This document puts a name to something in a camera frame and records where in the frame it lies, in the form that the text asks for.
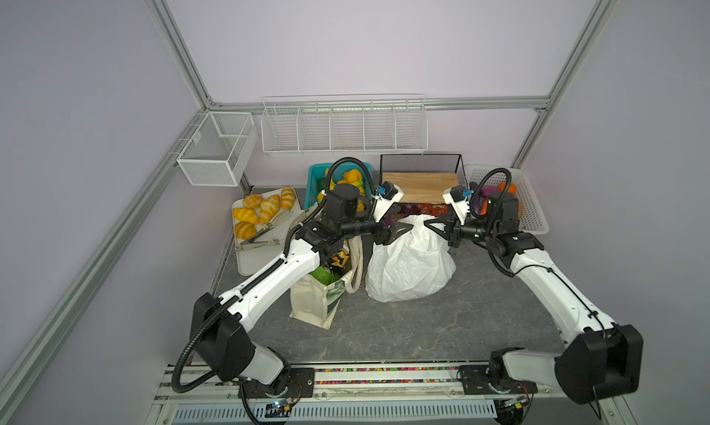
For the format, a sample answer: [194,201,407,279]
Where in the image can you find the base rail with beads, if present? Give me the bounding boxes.
[146,362,635,424]

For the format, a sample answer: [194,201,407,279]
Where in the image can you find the green snack bag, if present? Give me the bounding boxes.
[310,267,340,286]

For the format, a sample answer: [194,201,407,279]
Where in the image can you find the croissant bread top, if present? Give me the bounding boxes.
[242,193,264,211]

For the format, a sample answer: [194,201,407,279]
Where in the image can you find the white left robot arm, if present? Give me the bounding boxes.
[171,174,404,395]

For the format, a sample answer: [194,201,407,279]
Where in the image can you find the yellow black chips bag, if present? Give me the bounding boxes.
[327,246,351,275]

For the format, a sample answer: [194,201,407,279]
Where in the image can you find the orange fruit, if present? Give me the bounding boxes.
[344,169,362,185]

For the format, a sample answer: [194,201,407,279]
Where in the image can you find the metal tongs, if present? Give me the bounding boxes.
[233,211,296,251]

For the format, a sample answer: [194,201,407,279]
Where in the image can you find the white plastic grocery bag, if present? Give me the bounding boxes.
[365,214,457,303]

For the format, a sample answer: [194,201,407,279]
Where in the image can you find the white wire wall rack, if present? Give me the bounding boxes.
[261,94,429,155]

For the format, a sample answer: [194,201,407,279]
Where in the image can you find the orange pumpkin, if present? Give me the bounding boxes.
[497,182,517,194]

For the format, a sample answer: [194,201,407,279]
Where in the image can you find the red chips bag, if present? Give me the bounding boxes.
[418,203,449,217]

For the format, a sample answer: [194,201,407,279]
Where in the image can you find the croissant bread left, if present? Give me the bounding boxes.
[232,208,260,225]

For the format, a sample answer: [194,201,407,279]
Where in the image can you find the striped bread loaf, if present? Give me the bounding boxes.
[259,195,281,225]

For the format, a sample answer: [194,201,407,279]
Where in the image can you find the striped bread right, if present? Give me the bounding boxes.
[280,187,297,211]

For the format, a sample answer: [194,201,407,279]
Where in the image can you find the black mesh wooden shelf rack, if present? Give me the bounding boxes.
[379,153,467,204]

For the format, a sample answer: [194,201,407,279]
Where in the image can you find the white plastic vegetable basket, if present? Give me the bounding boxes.
[464,164,549,236]

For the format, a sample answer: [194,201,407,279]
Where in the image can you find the beige canvas tote bag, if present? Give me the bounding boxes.
[290,237,365,330]

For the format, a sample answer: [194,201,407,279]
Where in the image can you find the croissant bread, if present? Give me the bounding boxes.
[232,208,260,225]
[234,222,258,241]
[242,193,264,211]

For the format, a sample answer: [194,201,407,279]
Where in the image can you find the purple onion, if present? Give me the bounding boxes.
[479,185,499,200]

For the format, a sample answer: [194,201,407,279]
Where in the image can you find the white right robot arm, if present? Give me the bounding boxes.
[443,168,643,404]

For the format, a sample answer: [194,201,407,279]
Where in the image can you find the purple snack bag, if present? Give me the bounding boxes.
[396,203,421,218]

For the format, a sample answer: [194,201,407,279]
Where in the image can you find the teal plastic fruit basket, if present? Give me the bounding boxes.
[305,163,371,208]

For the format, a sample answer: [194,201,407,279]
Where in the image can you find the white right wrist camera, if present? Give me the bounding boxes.
[443,185,473,225]

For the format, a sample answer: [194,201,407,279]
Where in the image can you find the white mesh wall box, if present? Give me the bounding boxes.
[177,111,257,187]

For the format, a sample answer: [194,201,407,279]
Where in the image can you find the white bread tray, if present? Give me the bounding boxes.
[231,188,301,275]

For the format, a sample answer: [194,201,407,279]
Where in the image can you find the croissant bread bottom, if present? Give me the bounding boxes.
[234,222,258,241]

